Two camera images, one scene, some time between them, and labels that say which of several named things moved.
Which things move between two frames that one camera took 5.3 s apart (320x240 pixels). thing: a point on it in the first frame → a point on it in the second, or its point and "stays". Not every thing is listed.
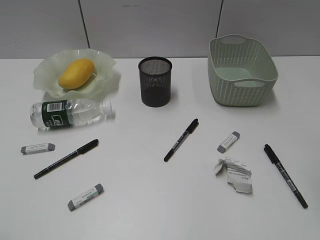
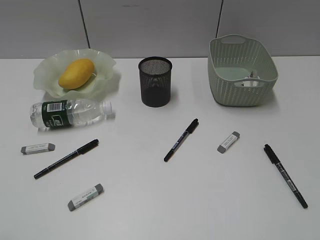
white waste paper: (238, 174) → (250, 75)
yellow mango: (76, 73) stays
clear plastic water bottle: (69, 112) stays
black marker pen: (272, 155) stays
